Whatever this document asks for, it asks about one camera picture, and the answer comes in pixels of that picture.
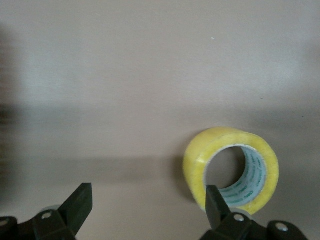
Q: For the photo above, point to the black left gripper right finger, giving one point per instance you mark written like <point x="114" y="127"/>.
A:
<point x="217" y="215"/>

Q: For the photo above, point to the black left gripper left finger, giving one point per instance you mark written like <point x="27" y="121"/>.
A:
<point x="75" y="212"/>

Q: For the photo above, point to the yellowish clear packing tape roll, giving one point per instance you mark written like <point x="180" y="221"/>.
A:
<point x="197" y="160"/>

